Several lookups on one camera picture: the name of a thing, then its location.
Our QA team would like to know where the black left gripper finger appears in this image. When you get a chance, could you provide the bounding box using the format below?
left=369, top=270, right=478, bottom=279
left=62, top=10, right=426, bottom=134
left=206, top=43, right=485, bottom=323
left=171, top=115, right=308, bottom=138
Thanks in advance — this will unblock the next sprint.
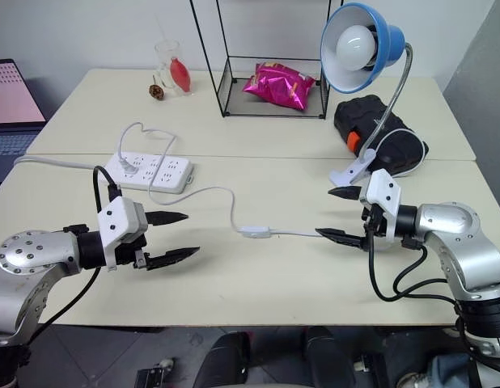
left=147, top=247, right=201, bottom=272
left=146, top=210, right=189, bottom=227

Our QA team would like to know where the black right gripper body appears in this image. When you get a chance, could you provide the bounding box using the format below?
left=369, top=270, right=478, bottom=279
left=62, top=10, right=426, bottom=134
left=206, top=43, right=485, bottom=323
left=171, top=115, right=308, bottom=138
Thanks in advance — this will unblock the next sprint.
left=361, top=201, right=392, bottom=249

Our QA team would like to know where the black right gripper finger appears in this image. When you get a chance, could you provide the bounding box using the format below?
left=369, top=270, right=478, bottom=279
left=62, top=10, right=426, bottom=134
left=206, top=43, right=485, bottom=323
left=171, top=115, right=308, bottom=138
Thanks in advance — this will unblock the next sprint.
left=315, top=227, right=367, bottom=249
left=328, top=186, right=369, bottom=201

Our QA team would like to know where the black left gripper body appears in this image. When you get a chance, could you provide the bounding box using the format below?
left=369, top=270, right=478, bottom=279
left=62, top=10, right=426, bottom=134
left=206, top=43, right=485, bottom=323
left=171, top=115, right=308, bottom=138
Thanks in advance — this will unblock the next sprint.
left=116, top=234, right=151, bottom=272

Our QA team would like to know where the blue clip desk lamp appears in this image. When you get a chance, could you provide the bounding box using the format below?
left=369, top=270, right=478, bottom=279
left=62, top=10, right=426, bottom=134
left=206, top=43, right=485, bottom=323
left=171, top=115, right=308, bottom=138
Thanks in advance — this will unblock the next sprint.
left=319, top=2, right=415, bottom=188

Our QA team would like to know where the white power strip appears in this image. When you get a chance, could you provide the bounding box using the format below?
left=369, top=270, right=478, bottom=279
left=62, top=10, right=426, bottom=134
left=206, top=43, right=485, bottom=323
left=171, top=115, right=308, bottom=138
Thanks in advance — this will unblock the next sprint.
left=104, top=150, right=195, bottom=196

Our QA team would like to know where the black case with orange latch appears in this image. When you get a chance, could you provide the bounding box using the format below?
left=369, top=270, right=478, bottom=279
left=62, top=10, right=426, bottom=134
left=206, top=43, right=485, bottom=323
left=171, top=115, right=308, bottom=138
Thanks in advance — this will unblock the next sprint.
left=333, top=94, right=430, bottom=177

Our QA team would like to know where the dark rounded shape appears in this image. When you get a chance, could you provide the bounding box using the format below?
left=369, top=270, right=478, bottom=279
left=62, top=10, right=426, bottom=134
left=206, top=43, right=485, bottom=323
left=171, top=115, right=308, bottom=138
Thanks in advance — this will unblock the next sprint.
left=192, top=331, right=252, bottom=388
left=303, top=326, right=357, bottom=388

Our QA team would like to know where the small black caster block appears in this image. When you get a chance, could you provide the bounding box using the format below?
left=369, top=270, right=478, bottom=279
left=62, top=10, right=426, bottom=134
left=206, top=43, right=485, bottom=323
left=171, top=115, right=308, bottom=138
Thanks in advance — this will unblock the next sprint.
left=133, top=356, right=175, bottom=388

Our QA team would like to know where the brown dried fruit pod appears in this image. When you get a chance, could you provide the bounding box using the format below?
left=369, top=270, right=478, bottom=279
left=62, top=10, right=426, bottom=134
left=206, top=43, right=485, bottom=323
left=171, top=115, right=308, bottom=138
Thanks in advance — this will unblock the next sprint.
left=148, top=74, right=167, bottom=103

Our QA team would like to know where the pink foil snack bag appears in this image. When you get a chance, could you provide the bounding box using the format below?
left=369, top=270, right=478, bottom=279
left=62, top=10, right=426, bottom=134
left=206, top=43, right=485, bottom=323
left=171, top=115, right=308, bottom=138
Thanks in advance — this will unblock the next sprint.
left=242, top=61, right=317, bottom=112

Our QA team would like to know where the white light bulb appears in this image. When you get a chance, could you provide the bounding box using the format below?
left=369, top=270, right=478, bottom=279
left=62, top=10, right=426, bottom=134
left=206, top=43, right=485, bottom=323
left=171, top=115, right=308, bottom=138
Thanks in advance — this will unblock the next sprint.
left=335, top=24, right=377, bottom=74

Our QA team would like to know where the red rubber bulb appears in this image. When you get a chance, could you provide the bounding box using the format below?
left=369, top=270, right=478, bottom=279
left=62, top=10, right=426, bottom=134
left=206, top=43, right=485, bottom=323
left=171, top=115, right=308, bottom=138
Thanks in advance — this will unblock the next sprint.
left=168, top=57, right=193, bottom=95

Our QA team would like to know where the white sneaker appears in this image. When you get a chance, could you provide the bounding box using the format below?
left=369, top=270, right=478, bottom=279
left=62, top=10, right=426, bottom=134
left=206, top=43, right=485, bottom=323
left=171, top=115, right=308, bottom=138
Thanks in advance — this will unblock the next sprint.
left=396, top=370, right=432, bottom=388

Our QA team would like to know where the clear glass cup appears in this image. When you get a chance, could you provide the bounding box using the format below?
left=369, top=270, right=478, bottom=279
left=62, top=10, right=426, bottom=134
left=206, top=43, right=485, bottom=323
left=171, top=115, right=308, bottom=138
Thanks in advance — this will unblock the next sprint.
left=153, top=38, right=196, bottom=98

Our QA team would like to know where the blue jeans leg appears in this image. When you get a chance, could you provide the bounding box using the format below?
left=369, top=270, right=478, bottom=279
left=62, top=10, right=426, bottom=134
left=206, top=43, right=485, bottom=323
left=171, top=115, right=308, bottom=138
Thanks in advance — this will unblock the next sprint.
left=429, top=352, right=478, bottom=388

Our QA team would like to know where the laptop with pink screen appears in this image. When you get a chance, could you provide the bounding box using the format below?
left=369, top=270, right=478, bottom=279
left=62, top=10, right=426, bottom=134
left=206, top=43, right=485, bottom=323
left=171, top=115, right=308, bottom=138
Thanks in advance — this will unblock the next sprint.
left=0, top=58, right=47, bottom=183

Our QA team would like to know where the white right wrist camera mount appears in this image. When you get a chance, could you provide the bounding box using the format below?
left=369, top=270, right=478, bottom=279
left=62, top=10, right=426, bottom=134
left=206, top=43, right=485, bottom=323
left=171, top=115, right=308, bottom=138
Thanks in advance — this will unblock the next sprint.
left=365, top=169, right=403, bottom=244

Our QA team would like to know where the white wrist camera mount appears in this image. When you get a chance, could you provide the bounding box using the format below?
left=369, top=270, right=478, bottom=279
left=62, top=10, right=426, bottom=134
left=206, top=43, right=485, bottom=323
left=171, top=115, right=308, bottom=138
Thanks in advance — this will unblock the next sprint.
left=365, top=169, right=403, bottom=244
left=96, top=196, right=148, bottom=272

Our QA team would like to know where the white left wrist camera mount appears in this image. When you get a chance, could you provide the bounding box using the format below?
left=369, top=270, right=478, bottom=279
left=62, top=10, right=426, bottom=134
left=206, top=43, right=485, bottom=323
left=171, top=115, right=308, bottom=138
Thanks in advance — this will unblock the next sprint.
left=96, top=196, right=148, bottom=272

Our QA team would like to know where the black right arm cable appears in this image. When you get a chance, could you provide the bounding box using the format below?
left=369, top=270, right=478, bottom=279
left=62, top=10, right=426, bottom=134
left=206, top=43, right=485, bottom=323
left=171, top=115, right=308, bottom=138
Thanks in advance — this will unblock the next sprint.
left=367, top=220, right=461, bottom=303

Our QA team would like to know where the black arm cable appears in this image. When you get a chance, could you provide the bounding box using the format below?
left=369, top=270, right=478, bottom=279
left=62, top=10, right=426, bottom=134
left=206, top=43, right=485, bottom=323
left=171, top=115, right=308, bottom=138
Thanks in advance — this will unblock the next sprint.
left=367, top=220, right=461, bottom=303
left=29, top=165, right=122, bottom=339

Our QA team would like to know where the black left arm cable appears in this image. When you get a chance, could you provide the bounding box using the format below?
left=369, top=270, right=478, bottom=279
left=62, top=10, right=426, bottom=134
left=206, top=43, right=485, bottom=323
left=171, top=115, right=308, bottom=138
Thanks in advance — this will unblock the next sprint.
left=29, top=165, right=122, bottom=339

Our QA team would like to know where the white inline cord switch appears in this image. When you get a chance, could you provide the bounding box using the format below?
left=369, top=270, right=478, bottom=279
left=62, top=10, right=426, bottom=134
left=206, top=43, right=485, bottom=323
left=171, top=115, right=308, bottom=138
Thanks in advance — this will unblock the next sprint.
left=237, top=225, right=274, bottom=240

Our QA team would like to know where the grey power strip cord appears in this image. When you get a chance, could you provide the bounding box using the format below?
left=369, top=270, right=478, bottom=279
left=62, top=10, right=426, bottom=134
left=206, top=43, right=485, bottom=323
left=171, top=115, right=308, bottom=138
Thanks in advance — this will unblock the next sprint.
left=14, top=154, right=110, bottom=170

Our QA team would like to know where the black wire rack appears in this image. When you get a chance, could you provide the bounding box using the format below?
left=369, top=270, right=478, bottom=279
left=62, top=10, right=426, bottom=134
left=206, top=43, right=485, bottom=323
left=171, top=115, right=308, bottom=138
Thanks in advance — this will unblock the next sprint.
left=189, top=0, right=345, bottom=120

